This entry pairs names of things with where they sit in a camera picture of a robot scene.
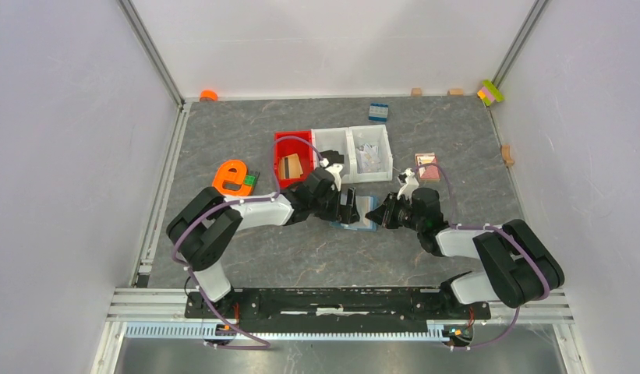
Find silver VIP cards in bin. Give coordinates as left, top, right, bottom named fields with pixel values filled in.
left=355, top=143, right=382, bottom=174

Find blue and grey brick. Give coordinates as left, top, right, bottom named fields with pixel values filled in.
left=368, top=103, right=389, bottom=122

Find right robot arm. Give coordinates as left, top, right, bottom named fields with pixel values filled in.
left=366, top=188, right=565, bottom=318

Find blue toothed rail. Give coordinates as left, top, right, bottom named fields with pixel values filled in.
left=124, top=322, right=448, bottom=343

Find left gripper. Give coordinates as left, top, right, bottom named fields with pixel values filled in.
left=310, top=185, right=359, bottom=224

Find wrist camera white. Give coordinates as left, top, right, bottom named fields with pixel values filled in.
left=320, top=158, right=344, bottom=192
left=397, top=168, right=419, bottom=200

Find playing card box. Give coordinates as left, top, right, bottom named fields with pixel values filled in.
left=415, top=153, right=440, bottom=182

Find gold cards in red bin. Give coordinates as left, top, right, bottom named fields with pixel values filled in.
left=278, top=153, right=303, bottom=180

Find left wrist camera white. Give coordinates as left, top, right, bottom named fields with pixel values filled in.
left=320, top=158, right=344, bottom=192

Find aluminium frame post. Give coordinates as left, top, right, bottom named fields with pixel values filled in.
left=117, top=0, right=186, bottom=108
left=492, top=0, right=550, bottom=87

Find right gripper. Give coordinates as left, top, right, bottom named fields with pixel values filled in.
left=365, top=192, right=423, bottom=232

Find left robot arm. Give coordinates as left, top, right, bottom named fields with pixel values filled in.
left=166, top=164, right=360, bottom=318

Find black card in bin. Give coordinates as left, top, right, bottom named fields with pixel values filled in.
left=320, top=150, right=345, bottom=167

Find red plastic bin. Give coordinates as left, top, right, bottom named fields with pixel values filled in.
left=274, top=130, right=315, bottom=189

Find white plastic bin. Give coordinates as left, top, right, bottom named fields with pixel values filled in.
left=348, top=125, right=393, bottom=183
left=311, top=127, right=357, bottom=184

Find orange tape roll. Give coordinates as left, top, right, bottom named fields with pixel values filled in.
left=199, top=90, right=218, bottom=101

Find aluminium frame post right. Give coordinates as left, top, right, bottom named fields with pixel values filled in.
left=492, top=0, right=550, bottom=87

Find colourful brick stack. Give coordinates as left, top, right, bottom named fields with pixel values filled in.
left=476, top=79, right=505, bottom=107

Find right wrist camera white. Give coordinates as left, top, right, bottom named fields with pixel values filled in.
left=397, top=168, right=419, bottom=200

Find white middle plastic bin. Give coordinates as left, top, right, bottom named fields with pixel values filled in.
left=311, top=127, right=357, bottom=184

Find wooden arch block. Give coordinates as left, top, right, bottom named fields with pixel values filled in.
left=500, top=144, right=515, bottom=168

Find white right plastic bin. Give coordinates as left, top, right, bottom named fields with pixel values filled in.
left=348, top=125, right=393, bottom=183

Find green toy brick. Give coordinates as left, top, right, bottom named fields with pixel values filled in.
left=242, top=175, right=258, bottom=188

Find orange plastic loop toy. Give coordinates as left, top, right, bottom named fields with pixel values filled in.
left=211, top=160, right=254, bottom=196

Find blue card holder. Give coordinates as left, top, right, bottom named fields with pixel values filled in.
left=330, top=196, right=377, bottom=232

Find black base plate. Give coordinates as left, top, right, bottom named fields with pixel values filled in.
left=214, top=287, right=491, bottom=333

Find dark grey brick plate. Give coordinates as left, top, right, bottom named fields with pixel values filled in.
left=242, top=171, right=260, bottom=189

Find aluminium frame post left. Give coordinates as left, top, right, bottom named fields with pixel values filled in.
left=117, top=0, right=186, bottom=108

